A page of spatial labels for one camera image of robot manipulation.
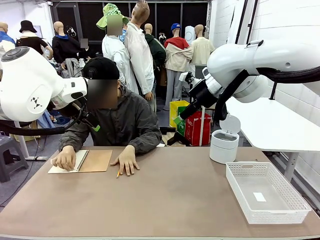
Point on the grey plastic stool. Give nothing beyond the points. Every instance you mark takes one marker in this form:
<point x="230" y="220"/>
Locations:
<point x="7" y="145"/>

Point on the tan cardboard piece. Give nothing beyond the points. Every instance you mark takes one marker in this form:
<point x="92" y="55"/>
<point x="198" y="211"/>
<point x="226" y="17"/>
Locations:
<point x="166" y="137"/>

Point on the black floor stand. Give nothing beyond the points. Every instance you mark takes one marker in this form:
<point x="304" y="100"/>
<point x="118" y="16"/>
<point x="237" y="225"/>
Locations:
<point x="175" y="138"/>

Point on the green recycling bag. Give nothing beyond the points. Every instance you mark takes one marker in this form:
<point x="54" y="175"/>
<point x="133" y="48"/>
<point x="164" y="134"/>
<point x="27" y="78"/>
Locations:
<point x="181" y="130"/>

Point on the grey cabinet box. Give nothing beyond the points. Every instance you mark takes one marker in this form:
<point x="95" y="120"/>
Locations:
<point x="198" y="68"/>

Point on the white label in basket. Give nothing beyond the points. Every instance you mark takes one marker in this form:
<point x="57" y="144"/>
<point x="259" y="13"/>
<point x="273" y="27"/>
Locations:
<point x="259" y="197"/>

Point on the yellow pencil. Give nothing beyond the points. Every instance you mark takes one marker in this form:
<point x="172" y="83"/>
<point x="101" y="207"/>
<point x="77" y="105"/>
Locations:
<point x="118" y="174"/>

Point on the mannequin black sweater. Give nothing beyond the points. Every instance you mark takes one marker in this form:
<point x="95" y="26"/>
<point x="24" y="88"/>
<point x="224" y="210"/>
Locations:
<point x="65" y="47"/>

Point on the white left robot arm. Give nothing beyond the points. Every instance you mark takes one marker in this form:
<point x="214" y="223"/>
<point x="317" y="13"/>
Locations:
<point x="25" y="82"/>

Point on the person's left hand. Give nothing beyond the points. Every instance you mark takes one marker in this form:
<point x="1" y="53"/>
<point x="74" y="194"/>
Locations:
<point x="127" y="160"/>

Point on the background person with mask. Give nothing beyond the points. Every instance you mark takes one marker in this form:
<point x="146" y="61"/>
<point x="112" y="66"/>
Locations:
<point x="85" y="51"/>

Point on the person's head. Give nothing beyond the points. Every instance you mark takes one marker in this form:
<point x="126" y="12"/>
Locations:
<point x="103" y="95"/>

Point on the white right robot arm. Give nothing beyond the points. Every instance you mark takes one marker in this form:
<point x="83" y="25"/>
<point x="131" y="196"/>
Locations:
<point x="237" y="62"/>

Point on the white lidded trash can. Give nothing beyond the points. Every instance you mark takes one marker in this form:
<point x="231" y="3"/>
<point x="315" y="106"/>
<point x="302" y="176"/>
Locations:
<point x="222" y="150"/>

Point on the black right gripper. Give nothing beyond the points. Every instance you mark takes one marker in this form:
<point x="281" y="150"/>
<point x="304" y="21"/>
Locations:
<point x="202" y="95"/>

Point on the figure green checked hat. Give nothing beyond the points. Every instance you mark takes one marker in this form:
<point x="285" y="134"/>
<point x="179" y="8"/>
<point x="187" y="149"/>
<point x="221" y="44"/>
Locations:
<point x="113" y="50"/>

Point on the small white table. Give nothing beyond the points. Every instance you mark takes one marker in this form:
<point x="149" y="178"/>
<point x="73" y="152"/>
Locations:
<point x="203" y="125"/>

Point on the yellow recycling bag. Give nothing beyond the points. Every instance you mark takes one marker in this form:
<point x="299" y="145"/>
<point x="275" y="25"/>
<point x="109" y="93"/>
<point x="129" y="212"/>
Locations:
<point x="173" y="112"/>

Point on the mannequin black bucket hat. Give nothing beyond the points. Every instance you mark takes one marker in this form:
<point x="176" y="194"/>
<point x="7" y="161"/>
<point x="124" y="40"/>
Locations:
<point x="30" y="41"/>

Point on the red recycling bag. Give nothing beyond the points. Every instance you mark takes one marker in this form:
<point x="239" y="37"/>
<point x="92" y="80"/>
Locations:
<point x="197" y="132"/>

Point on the white perforated plastic basket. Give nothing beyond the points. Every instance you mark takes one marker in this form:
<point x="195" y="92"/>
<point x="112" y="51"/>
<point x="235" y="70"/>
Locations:
<point x="252" y="217"/>

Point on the person in black cap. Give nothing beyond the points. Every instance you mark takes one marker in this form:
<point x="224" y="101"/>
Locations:
<point x="135" y="120"/>

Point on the grey sleeved right forearm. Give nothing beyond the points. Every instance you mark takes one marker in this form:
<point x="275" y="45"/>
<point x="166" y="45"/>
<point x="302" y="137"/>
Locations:
<point x="71" y="140"/>

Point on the spiral notebook brown cover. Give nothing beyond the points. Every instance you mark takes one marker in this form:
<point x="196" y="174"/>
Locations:
<point x="97" y="161"/>

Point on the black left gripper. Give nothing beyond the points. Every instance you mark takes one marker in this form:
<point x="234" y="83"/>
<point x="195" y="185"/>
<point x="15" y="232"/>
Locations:
<point x="73" y="108"/>

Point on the grey hanging vest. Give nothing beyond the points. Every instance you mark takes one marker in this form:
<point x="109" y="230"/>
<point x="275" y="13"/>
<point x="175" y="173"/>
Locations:
<point x="72" y="67"/>

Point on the large white side table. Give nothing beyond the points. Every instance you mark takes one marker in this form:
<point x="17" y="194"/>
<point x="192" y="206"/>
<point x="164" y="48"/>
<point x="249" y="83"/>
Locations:
<point x="275" y="130"/>

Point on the white stand frame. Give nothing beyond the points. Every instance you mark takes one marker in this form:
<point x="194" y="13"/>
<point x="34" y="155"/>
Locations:
<point x="22" y="142"/>

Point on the black cap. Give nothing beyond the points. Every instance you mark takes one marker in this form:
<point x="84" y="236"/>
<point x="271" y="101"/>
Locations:
<point x="102" y="67"/>

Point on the mannequin blue cap red jacket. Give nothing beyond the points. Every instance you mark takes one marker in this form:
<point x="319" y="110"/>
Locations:
<point x="177" y="57"/>

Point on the mannequin blue white shirt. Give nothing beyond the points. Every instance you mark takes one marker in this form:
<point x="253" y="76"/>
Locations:
<point x="6" y="41"/>

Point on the person's right hand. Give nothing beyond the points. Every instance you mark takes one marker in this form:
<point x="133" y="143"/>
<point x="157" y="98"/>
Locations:
<point x="66" y="158"/>

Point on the grey sleeved left forearm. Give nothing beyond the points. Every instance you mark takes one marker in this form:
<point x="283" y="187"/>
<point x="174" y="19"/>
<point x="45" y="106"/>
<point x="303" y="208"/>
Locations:
<point x="147" y="142"/>

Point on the mannequin cream shirt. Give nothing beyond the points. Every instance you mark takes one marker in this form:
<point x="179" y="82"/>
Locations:
<point x="200" y="50"/>

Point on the blue cloth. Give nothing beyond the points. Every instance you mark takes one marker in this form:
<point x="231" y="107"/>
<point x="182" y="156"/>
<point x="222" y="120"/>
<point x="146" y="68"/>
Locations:
<point x="46" y="120"/>

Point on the mannequin dark green hoodie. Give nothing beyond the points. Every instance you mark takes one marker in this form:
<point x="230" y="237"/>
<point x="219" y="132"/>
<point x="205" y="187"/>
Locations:
<point x="157" y="50"/>

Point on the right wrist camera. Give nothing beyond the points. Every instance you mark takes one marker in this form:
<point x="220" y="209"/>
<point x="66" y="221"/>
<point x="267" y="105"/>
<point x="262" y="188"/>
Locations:
<point x="184" y="76"/>

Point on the tall mannequin white shirt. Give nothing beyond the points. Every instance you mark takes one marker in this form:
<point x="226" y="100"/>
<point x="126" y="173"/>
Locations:
<point x="140" y="55"/>

